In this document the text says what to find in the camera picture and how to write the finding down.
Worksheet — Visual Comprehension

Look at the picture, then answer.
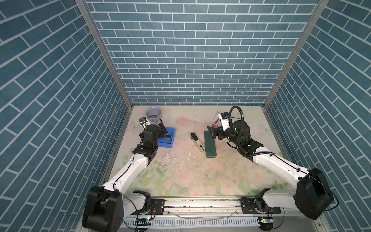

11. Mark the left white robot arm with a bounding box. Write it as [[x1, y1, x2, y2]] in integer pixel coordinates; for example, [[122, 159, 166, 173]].
[[82, 123, 167, 232]]

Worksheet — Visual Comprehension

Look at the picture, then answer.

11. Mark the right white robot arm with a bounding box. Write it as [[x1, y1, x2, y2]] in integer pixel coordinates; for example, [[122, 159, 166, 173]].
[[208, 119, 334, 219]]

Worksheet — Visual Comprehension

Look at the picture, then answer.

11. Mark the blue plastic bin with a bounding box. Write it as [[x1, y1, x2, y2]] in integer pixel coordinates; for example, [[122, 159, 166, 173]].
[[158, 127, 176, 148]]

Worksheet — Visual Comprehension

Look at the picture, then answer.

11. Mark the white toothpaste box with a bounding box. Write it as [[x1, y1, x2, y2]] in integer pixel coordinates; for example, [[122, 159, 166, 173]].
[[212, 110, 224, 128]]

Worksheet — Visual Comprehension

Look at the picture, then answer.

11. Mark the green rectangular box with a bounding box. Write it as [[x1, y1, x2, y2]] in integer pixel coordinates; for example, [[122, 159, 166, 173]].
[[204, 131, 217, 158]]

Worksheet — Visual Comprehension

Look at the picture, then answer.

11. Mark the beige stapler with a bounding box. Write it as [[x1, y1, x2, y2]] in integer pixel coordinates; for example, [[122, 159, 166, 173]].
[[190, 132, 206, 153]]

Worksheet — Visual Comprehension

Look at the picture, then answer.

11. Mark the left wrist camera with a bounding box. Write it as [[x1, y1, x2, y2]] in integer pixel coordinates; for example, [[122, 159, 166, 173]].
[[139, 117, 148, 128]]

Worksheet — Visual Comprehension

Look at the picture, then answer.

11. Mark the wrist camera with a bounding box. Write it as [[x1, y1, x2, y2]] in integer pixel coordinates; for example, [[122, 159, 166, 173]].
[[139, 117, 148, 128], [218, 112, 230, 131]]

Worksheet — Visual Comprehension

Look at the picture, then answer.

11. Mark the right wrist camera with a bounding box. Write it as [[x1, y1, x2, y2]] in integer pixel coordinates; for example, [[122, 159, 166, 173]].
[[218, 112, 230, 131]]

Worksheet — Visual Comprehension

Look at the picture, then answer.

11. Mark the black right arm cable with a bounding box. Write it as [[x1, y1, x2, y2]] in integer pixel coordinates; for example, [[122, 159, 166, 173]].
[[227, 105, 274, 159]]

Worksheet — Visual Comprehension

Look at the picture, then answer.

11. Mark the metal base rail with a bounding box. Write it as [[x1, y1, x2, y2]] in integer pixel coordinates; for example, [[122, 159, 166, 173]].
[[124, 196, 287, 232]]

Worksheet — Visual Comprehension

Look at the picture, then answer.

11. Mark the metal corner post left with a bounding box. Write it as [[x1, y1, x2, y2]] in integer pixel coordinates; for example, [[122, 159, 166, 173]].
[[75, 0, 133, 110]]

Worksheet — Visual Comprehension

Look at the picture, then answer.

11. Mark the metal corner post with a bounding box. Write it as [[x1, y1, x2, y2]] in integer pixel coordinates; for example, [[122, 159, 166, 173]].
[[75, 0, 133, 110], [263, 0, 329, 111]]

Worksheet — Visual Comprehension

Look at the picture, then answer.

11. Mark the metal corner post right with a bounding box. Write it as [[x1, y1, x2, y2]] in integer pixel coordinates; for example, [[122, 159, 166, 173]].
[[263, 0, 329, 111]]

